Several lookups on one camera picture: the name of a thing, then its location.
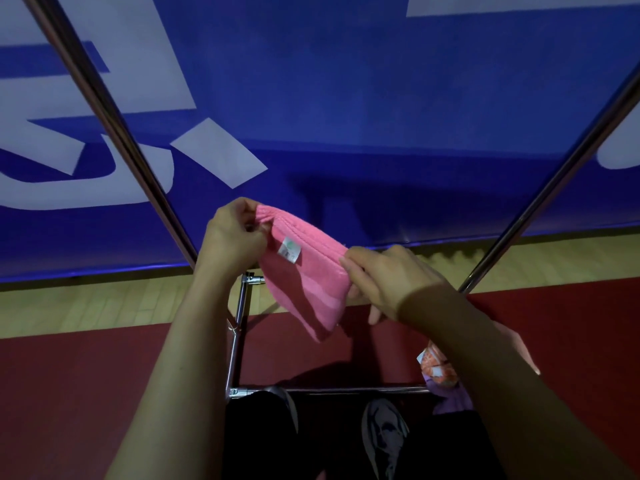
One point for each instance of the person's right hand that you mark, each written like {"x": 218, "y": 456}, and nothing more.
{"x": 395, "y": 279}

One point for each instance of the person's left hand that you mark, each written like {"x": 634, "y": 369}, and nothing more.
{"x": 230, "y": 239}

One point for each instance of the pink towel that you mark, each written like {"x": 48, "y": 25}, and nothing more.
{"x": 310, "y": 284}

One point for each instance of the orange patterned towel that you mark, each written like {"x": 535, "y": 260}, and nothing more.
{"x": 435, "y": 367}

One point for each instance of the purple towel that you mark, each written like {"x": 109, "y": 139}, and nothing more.
{"x": 452, "y": 402}

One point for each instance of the metal drying rack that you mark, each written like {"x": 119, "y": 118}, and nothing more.
{"x": 115, "y": 124}

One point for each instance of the person's left forearm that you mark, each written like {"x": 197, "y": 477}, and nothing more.
{"x": 175, "y": 384}

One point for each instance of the person's right forearm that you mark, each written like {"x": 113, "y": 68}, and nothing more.
{"x": 520, "y": 404}

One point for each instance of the person's right grey shoe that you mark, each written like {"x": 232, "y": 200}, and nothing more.
{"x": 384, "y": 429}

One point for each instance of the person's grey shoe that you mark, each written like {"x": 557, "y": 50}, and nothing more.
{"x": 287, "y": 407}
{"x": 384, "y": 429}

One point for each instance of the person's left grey shoe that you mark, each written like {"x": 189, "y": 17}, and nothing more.
{"x": 287, "y": 407}

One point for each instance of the person's black trousers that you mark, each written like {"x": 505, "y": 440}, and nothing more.
{"x": 325, "y": 444}

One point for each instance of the blue banner with white print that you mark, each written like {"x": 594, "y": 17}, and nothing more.
{"x": 375, "y": 84}

